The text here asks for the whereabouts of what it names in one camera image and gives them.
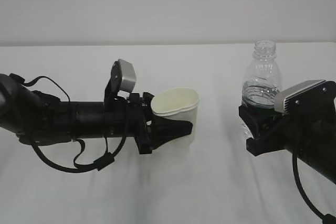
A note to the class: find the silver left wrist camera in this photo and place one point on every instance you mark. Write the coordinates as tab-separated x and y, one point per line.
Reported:
122	78

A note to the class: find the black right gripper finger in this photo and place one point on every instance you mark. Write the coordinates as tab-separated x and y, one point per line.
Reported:
255	120

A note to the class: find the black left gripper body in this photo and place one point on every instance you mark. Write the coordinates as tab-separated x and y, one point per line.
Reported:
140	114

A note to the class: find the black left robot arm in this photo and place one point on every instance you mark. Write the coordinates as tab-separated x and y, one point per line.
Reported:
52	121

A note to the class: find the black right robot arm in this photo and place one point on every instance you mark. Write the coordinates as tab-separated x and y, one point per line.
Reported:
324	163

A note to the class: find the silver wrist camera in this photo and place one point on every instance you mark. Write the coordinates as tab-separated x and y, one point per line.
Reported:
306	97
122	78

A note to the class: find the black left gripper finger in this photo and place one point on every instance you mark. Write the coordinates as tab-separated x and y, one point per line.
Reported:
165	130

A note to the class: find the clear green-label water bottle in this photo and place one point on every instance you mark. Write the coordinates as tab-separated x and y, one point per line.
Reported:
262	80

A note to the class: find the white paper cup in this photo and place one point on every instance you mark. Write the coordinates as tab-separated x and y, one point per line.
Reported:
177	104

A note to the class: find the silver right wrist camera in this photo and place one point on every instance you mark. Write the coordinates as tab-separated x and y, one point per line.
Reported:
306	97

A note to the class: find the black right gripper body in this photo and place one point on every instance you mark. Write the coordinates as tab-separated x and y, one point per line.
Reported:
286	132

